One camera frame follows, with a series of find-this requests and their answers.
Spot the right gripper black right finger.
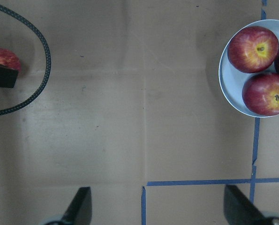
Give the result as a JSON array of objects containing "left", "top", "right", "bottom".
[{"left": 224, "top": 185, "right": 279, "bottom": 225}]

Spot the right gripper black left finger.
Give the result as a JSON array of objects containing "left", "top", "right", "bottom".
[{"left": 60, "top": 187, "right": 92, "bottom": 225}]

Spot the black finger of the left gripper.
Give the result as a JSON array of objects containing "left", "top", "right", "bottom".
[{"left": 0, "top": 64, "right": 18, "bottom": 88}]

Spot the red apple carried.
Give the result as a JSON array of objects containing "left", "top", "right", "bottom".
[{"left": 0, "top": 48, "right": 21, "bottom": 73}]

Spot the red apple front on plate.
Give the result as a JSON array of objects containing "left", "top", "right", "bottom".
[{"left": 242, "top": 73, "right": 279, "bottom": 116}]

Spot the light blue plate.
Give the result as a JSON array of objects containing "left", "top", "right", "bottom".
[{"left": 218, "top": 19, "right": 279, "bottom": 118}]

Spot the red apple left on plate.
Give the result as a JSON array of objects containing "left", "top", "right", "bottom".
[{"left": 227, "top": 26, "right": 279, "bottom": 74}]

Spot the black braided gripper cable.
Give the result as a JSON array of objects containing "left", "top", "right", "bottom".
[{"left": 0, "top": 1, "right": 52, "bottom": 117}]

